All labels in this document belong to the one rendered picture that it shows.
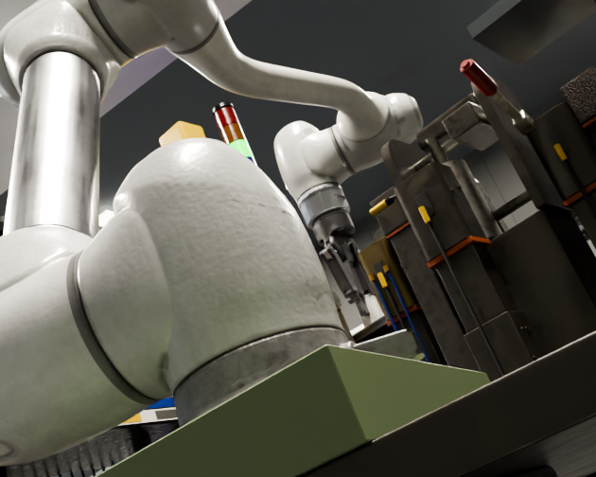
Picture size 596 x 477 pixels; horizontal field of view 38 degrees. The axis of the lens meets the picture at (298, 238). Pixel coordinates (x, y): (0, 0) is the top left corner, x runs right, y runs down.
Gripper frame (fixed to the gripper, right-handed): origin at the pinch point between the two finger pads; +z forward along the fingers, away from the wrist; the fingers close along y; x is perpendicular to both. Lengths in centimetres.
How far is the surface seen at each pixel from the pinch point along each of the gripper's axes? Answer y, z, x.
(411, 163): -21.4, -10.4, -29.0
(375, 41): 313, -247, 98
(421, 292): -24.6, 8.7, -23.0
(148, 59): 80, -154, 89
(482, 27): -40, -11, -53
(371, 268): -22.9, 0.8, -16.3
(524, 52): -29, -10, -53
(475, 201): -23.4, 1.1, -36.0
